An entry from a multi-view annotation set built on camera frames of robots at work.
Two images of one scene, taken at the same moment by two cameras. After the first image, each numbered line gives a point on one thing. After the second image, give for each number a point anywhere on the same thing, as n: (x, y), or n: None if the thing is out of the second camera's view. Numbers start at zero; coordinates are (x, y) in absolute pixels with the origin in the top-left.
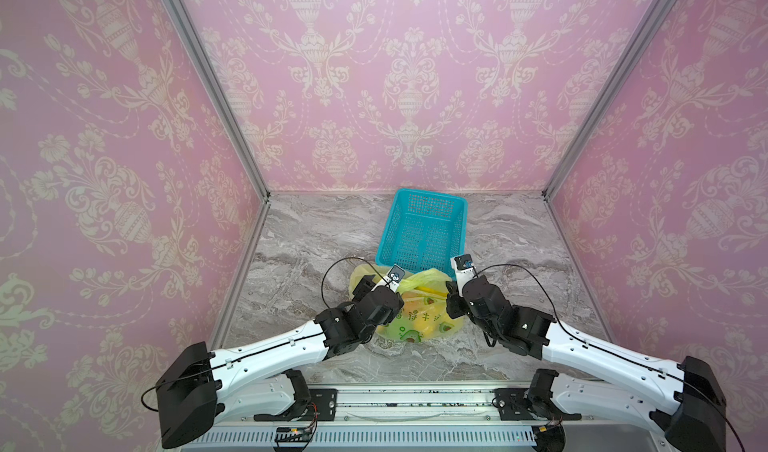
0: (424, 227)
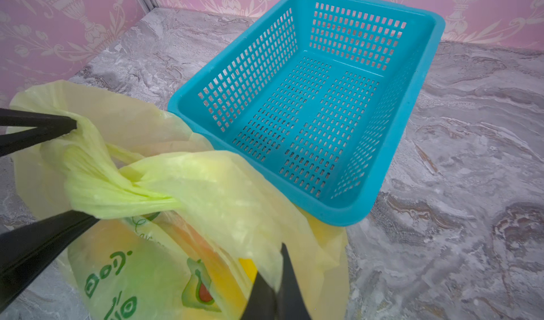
0: (320, 90)
